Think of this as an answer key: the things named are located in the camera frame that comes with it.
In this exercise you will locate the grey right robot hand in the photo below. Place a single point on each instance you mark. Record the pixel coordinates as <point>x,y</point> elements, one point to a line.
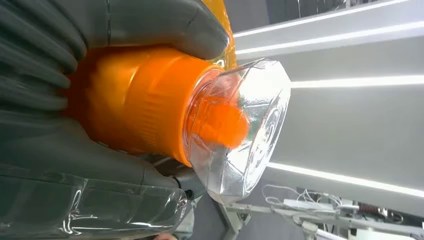
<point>66,172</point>

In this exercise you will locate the ribbed grey right arm sleeve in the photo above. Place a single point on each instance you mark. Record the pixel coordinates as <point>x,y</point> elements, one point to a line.
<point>30,56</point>

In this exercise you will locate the grey metal frame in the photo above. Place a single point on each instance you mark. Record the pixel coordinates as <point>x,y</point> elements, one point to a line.
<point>351,223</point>

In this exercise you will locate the white power adapter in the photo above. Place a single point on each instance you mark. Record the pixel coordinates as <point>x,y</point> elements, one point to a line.
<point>306,204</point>

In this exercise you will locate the white ceiling light strip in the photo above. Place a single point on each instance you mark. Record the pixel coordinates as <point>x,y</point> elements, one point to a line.
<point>331,39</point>
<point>357,81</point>
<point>318,17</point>
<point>348,179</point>

